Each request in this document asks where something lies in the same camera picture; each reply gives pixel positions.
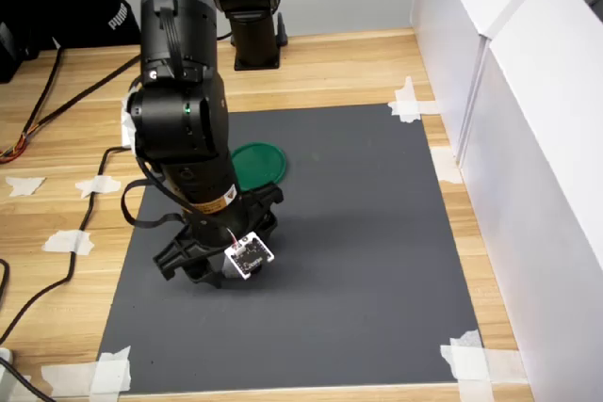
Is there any bundle of coloured wires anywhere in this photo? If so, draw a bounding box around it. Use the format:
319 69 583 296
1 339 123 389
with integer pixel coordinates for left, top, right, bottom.
0 46 65 166

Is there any dark grey mat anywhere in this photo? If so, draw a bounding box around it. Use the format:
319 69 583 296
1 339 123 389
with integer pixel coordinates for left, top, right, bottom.
96 104 486 394

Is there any white tape patch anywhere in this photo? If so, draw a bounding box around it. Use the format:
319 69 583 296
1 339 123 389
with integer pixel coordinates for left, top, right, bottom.
440 329 529 402
40 345 133 398
388 75 437 124
431 146 465 185

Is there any black camera cable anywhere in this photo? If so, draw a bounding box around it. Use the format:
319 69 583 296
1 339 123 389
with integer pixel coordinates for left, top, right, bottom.
0 146 189 345

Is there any white cable wrap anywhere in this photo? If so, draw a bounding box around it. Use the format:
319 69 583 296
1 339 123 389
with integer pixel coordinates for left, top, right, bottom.
120 86 143 154

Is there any white tape over cable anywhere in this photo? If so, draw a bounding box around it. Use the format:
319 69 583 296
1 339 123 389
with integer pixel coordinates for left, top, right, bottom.
74 174 122 200
41 229 95 256

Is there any round green lid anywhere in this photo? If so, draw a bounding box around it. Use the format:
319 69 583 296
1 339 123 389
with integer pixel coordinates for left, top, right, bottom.
229 140 288 192

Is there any black cable loop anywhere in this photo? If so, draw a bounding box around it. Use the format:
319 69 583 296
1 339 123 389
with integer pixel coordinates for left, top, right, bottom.
0 258 11 305

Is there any white partition panel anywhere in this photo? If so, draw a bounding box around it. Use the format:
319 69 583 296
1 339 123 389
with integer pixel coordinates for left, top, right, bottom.
410 0 555 166
459 0 603 402

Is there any black box device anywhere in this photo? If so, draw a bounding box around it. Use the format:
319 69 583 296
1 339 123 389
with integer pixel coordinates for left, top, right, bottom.
0 20 24 84

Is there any black arm base cable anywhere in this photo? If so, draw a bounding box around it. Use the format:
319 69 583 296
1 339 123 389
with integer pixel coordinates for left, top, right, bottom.
25 54 142 139

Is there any black power strip cable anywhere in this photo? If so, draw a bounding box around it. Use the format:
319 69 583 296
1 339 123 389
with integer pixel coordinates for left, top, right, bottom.
0 357 57 402

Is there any loose white tape piece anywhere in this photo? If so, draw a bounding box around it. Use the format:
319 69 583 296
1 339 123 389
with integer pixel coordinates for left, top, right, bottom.
5 175 47 199

